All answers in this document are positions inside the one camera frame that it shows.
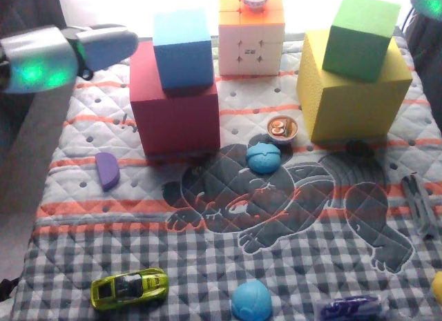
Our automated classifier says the green foam block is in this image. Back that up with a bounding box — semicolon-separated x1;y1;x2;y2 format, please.
321;0;401;83

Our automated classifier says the dark grey long toy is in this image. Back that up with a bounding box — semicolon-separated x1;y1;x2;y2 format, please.
400;173;438;240

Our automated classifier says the blue dome toy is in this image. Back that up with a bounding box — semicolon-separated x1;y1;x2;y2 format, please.
230;279;273;321

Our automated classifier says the large yellow foam block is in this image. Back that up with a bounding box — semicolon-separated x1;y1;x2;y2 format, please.
296;28;414;144

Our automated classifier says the lime green toy car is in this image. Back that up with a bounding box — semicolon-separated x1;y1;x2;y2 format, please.
90;267;169;312

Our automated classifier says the blue acorn-shaped toy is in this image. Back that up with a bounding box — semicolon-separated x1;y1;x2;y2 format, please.
245;142;282;175

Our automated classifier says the blue foam block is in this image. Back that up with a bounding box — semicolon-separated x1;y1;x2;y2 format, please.
151;7;217;94

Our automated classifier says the red toy noodle bowl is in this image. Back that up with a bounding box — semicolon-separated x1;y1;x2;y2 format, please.
266;115;298;145

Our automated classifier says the blue white toy bowl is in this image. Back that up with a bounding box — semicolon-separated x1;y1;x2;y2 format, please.
239;0;272;13

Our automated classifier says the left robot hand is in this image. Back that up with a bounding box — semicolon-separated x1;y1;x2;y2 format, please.
74;23;140;72

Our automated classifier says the purple half-round block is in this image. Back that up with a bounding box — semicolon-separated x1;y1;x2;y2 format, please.
95;152;121;193

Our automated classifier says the large red foam block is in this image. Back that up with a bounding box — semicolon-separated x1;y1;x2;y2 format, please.
129;40;222;159

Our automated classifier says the purple toy car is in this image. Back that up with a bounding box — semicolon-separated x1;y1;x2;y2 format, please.
316;294;383;320

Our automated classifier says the pastel puzzle cube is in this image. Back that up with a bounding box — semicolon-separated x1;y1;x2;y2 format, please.
218;0;286;77

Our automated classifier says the black strap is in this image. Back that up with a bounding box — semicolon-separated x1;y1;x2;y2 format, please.
0;278;18;303

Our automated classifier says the yellow toy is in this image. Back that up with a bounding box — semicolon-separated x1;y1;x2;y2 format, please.
431;271;442;303

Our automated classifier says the grey quilt with bear print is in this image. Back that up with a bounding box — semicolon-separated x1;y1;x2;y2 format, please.
10;26;442;321

